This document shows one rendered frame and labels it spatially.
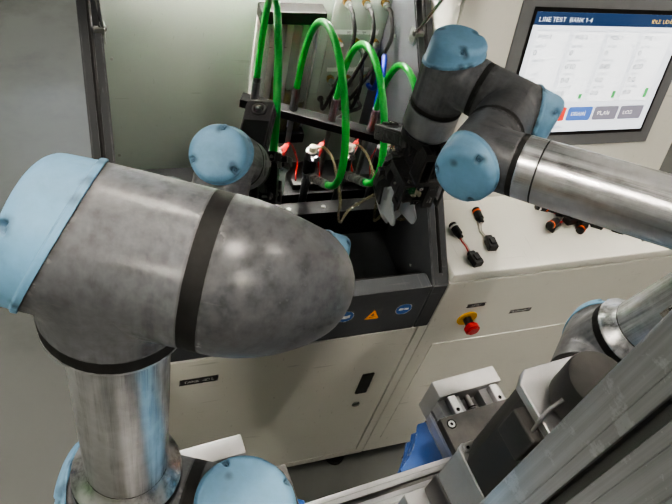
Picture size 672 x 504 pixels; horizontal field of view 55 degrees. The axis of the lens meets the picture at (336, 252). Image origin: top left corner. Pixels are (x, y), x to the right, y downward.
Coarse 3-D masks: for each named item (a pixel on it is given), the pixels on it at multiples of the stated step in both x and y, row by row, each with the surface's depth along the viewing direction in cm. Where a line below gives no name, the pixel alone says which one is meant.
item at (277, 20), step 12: (276, 0) 110; (264, 12) 125; (276, 12) 108; (264, 24) 129; (276, 24) 107; (264, 36) 132; (276, 36) 106; (276, 48) 106; (276, 60) 105; (276, 72) 105; (276, 84) 105; (276, 96) 105; (276, 108) 105; (276, 120) 106; (276, 132) 106; (276, 144) 107
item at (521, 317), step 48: (432, 0) 136; (480, 0) 126; (624, 144) 161; (480, 288) 146; (528, 288) 152; (576, 288) 159; (624, 288) 167; (432, 336) 157; (480, 336) 165; (528, 336) 173; (384, 432) 198
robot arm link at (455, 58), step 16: (448, 32) 83; (464, 32) 84; (432, 48) 83; (448, 48) 81; (464, 48) 81; (480, 48) 82; (432, 64) 84; (448, 64) 82; (464, 64) 82; (480, 64) 83; (416, 80) 89; (432, 80) 85; (448, 80) 84; (464, 80) 83; (416, 96) 88; (432, 96) 86; (448, 96) 85; (464, 96) 84; (432, 112) 88; (448, 112) 88
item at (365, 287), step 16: (416, 272) 141; (368, 288) 136; (384, 288) 136; (400, 288) 137; (416, 288) 138; (352, 304) 136; (368, 304) 138; (384, 304) 139; (416, 304) 143; (368, 320) 143; (384, 320) 145; (400, 320) 147; (336, 336) 144; (176, 352) 131; (192, 352) 133
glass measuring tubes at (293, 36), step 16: (272, 16) 135; (288, 16) 136; (304, 16) 137; (320, 16) 138; (256, 32) 140; (272, 32) 141; (288, 32) 142; (304, 32) 144; (256, 48) 143; (272, 48) 144; (288, 48) 146; (272, 64) 148; (288, 64) 148; (272, 80) 149; (288, 80) 150; (304, 80) 151; (272, 96) 152; (288, 96) 153; (304, 96) 155
